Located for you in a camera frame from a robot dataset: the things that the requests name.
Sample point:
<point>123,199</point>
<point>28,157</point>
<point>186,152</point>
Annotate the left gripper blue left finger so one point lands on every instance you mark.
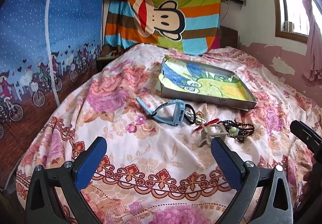
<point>43,204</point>

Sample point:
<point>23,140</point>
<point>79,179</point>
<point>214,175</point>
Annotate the beige claw hair clip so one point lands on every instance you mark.
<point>209,132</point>

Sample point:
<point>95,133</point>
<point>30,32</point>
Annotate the pink window curtain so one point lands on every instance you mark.
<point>311,73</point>

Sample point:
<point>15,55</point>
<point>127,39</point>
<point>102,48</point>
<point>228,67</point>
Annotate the colourful dinosaur drawing paper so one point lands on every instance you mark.
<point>202,79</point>

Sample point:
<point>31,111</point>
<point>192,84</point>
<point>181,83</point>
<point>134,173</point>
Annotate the silver metal hair clip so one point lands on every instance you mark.
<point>189,115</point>

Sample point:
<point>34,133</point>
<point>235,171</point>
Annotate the dark wooden headboard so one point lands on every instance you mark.
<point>228,37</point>

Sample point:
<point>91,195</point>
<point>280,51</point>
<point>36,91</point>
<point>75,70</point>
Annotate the striped monkey blanket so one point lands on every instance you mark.
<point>189,26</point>

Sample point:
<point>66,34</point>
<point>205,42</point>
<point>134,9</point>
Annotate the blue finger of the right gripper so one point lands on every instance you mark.
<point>307,135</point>

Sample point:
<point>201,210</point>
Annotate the window with wooden frame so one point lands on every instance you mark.
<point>292,21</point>

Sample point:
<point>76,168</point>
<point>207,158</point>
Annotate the floral pink bedspread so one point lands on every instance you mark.
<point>157,173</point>

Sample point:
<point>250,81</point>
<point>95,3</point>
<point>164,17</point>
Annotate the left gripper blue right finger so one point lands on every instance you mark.
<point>274,203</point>

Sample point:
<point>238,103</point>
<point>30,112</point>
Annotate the grey cardboard tray box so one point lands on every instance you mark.
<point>236,104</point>

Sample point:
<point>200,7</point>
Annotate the black nightstand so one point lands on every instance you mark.
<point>102,62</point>

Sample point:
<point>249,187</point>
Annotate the blue bicycle print curtain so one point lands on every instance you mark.
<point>47,50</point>

